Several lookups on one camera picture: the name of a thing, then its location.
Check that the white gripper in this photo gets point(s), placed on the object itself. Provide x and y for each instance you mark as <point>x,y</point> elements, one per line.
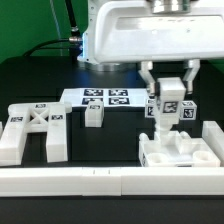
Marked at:
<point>141,30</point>

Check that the white chair seat part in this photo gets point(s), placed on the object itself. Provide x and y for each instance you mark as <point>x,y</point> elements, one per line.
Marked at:
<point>176,150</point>

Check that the white tagged cube near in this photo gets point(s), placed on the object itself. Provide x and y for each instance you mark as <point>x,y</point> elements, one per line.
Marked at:
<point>149,108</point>

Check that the white tagged cube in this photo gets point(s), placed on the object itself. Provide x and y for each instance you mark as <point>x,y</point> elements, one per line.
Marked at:
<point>149,108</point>
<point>188,110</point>

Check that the white tagged cube far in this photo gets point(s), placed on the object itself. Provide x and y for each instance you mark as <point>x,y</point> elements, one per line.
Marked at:
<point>188,110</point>

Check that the white base tag plate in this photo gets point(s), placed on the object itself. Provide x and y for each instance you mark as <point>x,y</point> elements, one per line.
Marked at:
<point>111,97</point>

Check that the white right obstacle bar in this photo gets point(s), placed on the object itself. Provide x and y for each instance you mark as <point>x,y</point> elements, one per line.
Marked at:
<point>213,135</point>

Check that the white front obstacle bar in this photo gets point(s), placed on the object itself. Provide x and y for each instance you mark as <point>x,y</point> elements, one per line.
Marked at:
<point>110,181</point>

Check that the white chair back frame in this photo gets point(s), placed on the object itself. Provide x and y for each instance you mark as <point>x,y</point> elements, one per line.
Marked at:
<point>43,117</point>

